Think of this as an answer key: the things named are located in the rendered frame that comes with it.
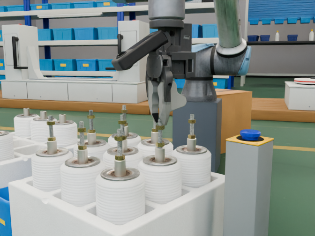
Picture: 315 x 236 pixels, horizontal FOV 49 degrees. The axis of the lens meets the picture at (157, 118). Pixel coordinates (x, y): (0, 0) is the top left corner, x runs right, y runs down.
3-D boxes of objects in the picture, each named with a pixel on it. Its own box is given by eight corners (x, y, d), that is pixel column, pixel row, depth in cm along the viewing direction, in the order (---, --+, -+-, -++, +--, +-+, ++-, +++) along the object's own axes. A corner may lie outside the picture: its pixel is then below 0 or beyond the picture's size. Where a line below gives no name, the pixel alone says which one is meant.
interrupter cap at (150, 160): (135, 163, 75) (135, 159, 75) (157, 155, 81) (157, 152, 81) (163, 169, 70) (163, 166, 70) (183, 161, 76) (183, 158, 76)
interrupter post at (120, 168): (117, 173, 68) (116, 157, 68) (128, 174, 67) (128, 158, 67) (111, 177, 66) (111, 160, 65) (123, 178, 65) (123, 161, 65)
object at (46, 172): (29, 233, 80) (24, 158, 77) (42, 215, 90) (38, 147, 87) (71, 233, 80) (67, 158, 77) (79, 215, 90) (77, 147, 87)
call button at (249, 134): (245, 137, 72) (245, 128, 71) (263, 140, 69) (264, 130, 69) (236, 141, 69) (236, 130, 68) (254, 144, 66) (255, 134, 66)
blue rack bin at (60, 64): (68, 70, 669) (68, 59, 666) (86, 70, 659) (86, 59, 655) (54, 70, 622) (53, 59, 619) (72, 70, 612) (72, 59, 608)
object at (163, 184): (130, 239, 78) (129, 162, 75) (156, 223, 85) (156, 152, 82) (164, 254, 72) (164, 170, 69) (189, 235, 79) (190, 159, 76)
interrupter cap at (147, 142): (152, 149, 87) (152, 146, 87) (135, 143, 93) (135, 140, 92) (175, 144, 91) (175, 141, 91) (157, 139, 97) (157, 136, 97)
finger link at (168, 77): (174, 101, 68) (171, 57, 68) (168, 101, 68) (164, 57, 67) (163, 102, 73) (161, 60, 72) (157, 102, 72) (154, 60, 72)
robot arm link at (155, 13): (158, -5, 65) (140, 1, 73) (158, 20, 66) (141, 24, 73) (192, -2, 69) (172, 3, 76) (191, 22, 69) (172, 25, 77)
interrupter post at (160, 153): (152, 162, 75) (152, 147, 75) (159, 159, 77) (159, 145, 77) (161, 164, 74) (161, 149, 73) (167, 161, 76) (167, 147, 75)
